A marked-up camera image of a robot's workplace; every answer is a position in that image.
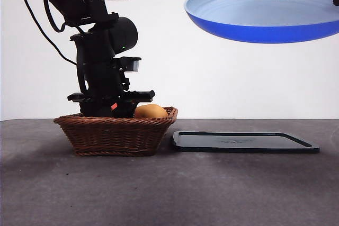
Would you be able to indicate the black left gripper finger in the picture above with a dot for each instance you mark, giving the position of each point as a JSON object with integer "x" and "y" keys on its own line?
{"x": 94, "y": 110}
{"x": 125, "y": 110}

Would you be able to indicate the light blue plate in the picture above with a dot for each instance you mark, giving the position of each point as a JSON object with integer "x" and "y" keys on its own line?
{"x": 259, "y": 11}

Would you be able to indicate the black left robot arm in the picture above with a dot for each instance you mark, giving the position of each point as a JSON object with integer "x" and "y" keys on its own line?
{"x": 87, "y": 1}

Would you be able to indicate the orange toy carrot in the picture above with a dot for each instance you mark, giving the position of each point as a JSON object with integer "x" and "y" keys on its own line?
{"x": 114, "y": 106}

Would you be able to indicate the tan potato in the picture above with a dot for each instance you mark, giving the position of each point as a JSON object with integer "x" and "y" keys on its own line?
{"x": 151, "y": 112}

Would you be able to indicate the brown wicker basket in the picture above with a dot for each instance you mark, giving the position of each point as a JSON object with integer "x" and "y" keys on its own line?
{"x": 111, "y": 138}

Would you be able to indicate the dark green cutting board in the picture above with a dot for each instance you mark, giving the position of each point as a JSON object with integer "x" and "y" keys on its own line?
{"x": 238, "y": 142}

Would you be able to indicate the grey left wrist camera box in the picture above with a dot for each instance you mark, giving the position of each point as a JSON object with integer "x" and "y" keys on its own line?
{"x": 132, "y": 65}

